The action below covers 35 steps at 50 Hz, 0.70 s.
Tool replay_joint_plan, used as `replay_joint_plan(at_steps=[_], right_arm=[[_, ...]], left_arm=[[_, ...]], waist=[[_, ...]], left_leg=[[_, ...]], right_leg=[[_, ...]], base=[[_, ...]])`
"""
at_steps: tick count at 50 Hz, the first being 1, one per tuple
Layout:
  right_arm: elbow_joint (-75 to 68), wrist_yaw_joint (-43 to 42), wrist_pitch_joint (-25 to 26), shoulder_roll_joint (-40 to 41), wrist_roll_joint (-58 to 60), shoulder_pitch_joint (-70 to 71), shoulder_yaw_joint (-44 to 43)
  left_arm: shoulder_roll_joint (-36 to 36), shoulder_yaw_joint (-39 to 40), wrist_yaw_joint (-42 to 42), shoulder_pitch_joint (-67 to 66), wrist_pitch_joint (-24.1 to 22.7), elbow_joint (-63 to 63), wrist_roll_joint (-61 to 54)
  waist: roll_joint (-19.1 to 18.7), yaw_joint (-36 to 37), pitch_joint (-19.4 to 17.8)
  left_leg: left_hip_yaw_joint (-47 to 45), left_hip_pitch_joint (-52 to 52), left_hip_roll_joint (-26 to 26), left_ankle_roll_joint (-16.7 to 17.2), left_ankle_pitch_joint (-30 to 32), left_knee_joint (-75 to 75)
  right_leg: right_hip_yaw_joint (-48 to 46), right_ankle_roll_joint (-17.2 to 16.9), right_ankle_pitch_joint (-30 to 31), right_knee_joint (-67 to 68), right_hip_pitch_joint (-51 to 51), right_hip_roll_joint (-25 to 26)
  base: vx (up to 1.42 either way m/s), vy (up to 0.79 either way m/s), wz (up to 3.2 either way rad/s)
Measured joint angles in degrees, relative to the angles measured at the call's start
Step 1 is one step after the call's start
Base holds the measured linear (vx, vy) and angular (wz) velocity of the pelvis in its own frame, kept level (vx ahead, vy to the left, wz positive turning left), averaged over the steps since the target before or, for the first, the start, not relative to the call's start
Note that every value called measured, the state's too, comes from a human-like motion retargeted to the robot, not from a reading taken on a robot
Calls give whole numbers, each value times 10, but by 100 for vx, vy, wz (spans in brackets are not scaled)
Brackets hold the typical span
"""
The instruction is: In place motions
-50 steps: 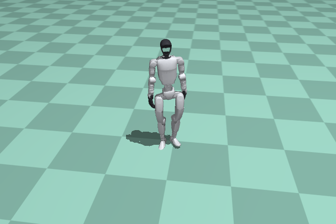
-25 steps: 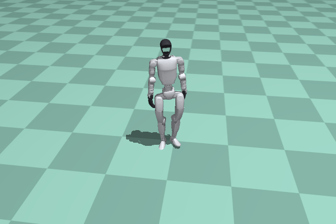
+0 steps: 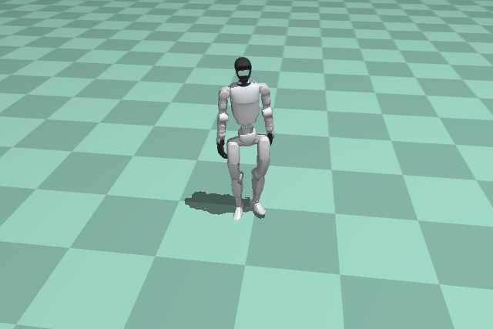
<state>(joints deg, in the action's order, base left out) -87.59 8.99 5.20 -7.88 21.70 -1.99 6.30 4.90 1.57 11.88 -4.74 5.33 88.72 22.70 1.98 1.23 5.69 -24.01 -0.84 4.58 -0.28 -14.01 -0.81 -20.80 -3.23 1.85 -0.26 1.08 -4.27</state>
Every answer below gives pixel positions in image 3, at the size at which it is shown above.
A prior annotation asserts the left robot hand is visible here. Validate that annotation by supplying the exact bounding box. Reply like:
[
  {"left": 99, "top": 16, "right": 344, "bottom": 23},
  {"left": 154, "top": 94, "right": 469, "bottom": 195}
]
[{"left": 267, "top": 133, "right": 274, "bottom": 145}]

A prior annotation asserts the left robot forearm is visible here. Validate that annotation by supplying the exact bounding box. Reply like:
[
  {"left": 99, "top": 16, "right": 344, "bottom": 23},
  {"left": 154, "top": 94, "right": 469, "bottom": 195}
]
[{"left": 264, "top": 109, "right": 274, "bottom": 137}]

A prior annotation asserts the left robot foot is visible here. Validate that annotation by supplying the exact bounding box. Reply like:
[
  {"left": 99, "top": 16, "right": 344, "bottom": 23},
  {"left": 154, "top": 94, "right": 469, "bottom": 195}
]
[{"left": 250, "top": 200, "right": 267, "bottom": 215}]

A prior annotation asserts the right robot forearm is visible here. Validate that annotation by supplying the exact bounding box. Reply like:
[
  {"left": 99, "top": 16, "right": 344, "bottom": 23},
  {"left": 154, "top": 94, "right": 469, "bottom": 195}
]
[{"left": 216, "top": 114, "right": 226, "bottom": 144}]

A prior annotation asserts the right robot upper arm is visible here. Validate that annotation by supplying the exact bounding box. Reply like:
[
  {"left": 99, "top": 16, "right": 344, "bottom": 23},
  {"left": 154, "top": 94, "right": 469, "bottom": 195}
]
[{"left": 218, "top": 86, "right": 231, "bottom": 123}]

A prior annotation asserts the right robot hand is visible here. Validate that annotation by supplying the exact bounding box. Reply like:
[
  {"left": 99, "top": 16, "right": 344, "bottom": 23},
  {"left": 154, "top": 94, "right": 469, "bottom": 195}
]
[{"left": 216, "top": 139, "right": 227, "bottom": 159}]

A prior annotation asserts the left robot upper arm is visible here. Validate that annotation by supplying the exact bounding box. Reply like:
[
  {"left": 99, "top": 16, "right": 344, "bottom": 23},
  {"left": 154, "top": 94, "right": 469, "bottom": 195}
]
[{"left": 257, "top": 82, "right": 272, "bottom": 118}]

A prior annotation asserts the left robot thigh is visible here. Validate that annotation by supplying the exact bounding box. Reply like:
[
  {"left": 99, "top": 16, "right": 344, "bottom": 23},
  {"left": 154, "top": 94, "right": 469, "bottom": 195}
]
[{"left": 251, "top": 133, "right": 270, "bottom": 180}]

